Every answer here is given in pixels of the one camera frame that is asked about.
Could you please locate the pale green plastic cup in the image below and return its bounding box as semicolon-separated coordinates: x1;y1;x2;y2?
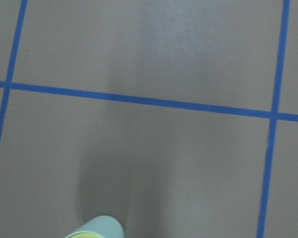
66;215;125;238

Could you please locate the yellow plastic cup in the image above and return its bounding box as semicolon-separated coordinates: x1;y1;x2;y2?
69;233;101;238

